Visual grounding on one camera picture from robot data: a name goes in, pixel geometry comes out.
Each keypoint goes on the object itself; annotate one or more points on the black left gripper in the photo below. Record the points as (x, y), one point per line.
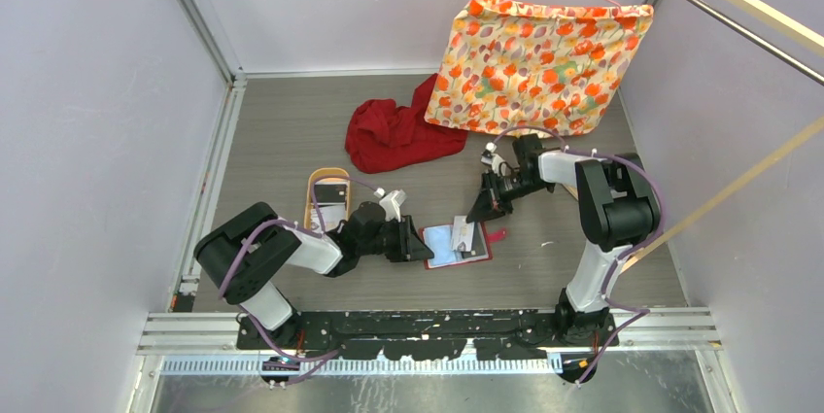
(410, 246)

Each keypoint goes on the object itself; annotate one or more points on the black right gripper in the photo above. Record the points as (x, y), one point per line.
(490, 201)

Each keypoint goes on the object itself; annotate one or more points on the red leather card holder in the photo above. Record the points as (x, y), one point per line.
(438, 239)

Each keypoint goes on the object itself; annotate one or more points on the silver VIP card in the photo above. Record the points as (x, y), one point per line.
(462, 234)

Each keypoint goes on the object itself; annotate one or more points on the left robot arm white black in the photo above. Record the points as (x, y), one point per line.
(243, 255)

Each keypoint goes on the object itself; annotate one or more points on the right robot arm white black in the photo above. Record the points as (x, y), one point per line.
(618, 211)

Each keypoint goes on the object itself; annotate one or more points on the white card in tray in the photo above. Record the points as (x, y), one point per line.
(327, 217)

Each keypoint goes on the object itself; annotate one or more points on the yellow oval tray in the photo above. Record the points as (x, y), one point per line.
(324, 175)

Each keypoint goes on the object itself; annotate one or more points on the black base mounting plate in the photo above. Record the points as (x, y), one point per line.
(436, 335)

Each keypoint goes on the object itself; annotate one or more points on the red crumpled cloth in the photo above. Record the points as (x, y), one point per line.
(383, 136)

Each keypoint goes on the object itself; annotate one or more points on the floral orange pillowcase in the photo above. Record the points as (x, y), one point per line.
(510, 63)

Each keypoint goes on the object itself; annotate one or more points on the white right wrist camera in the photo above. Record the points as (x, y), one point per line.
(495, 162)

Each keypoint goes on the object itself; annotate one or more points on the metal rail rod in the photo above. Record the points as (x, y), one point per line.
(775, 20)

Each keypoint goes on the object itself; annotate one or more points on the wooden rack frame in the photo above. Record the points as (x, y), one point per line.
(705, 106)

